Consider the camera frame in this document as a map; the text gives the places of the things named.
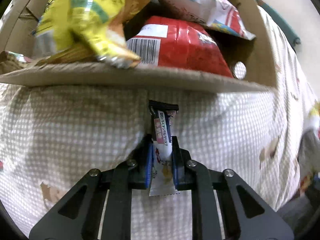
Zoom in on small black white candy packet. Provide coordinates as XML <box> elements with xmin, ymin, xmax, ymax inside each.
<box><xmin>149</xmin><ymin>100</ymin><xmax>179</xmax><ymax>197</ymax></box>

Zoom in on red snack bag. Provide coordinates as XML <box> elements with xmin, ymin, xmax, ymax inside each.
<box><xmin>127</xmin><ymin>16</ymin><xmax>233</xmax><ymax>77</ymax></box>

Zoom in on yellow cheese chips bag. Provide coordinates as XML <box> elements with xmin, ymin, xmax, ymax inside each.
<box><xmin>34</xmin><ymin>0</ymin><xmax>151</xmax><ymax>68</ymax></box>

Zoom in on white red rice cracker bag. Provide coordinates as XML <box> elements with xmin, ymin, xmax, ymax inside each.
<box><xmin>159</xmin><ymin>0</ymin><xmax>255</xmax><ymax>41</ymax></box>

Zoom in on tan brown snack bag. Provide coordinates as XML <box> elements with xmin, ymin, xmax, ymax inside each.
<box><xmin>0</xmin><ymin>50</ymin><xmax>32</xmax><ymax>75</ymax></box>

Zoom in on checkered patterned bed sheet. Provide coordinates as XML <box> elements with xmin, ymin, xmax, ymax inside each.
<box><xmin>1</xmin><ymin>10</ymin><xmax>317</xmax><ymax>235</ymax></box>

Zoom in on brown cardboard box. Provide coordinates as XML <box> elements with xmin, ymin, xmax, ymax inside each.
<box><xmin>1</xmin><ymin>0</ymin><xmax>278</xmax><ymax>93</ymax></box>

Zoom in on teal pillow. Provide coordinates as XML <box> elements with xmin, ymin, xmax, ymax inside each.
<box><xmin>255</xmin><ymin>0</ymin><xmax>301</xmax><ymax>49</ymax></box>

